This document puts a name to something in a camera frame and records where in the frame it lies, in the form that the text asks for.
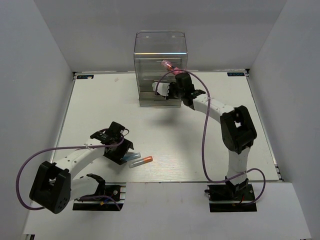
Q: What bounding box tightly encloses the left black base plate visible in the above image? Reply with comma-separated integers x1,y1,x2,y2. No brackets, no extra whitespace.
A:
72,183,127,212

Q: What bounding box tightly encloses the right blue table sticker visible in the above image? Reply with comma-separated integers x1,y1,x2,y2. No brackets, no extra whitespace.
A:
227,72,245,77

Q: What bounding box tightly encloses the left blue table sticker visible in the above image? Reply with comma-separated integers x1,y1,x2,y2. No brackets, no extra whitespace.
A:
76,75,94,80

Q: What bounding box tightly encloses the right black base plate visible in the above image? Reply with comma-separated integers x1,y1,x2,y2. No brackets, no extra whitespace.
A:
204,184,257,213

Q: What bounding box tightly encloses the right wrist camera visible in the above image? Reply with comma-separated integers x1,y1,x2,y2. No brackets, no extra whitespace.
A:
152,82,170,97

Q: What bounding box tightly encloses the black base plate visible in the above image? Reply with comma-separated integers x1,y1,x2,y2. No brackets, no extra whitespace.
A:
204,184,257,213
72,183,127,212

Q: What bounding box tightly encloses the orange highlighter marker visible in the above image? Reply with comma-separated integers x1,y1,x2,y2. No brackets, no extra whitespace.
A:
128,156,153,169

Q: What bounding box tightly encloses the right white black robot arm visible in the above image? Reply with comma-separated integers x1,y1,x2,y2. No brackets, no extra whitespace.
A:
164,69,257,200

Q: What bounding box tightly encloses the blue table sticker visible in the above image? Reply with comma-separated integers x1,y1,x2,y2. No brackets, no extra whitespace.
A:
76,75,94,80
227,72,245,77

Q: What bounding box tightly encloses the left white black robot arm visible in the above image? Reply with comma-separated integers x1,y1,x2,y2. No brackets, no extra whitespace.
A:
29,121,134,214

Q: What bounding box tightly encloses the clear plastic drawer organizer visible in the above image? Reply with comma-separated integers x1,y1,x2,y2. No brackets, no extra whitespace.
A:
133,30,188,107

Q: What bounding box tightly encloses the blue highlighter marker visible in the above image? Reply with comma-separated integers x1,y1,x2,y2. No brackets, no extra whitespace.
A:
122,152,141,162

